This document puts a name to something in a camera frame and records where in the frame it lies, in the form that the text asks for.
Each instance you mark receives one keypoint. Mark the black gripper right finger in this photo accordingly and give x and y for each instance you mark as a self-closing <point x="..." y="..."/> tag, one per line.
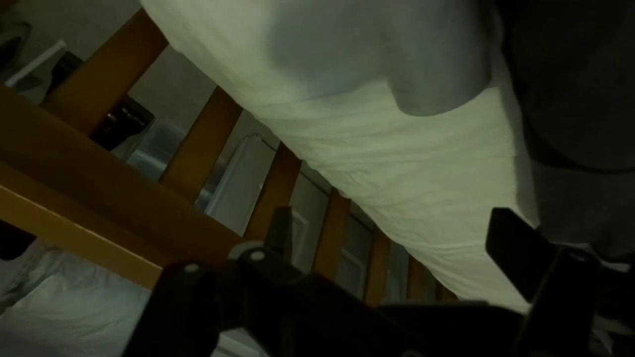
<point x="578" y="305"/>

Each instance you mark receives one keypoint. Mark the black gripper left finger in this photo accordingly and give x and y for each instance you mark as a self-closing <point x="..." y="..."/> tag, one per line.
<point x="286" y="313"/>

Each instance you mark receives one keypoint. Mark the black grey-dotted blanket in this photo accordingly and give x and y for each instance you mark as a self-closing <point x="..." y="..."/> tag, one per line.
<point x="572" y="65"/>

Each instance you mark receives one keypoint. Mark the white pillow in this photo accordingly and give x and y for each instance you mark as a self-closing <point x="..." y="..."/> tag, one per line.
<point x="405" y="106"/>

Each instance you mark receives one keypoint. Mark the wooden bunk bed frame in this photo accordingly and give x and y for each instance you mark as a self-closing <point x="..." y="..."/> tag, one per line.
<point x="62" y="188"/>

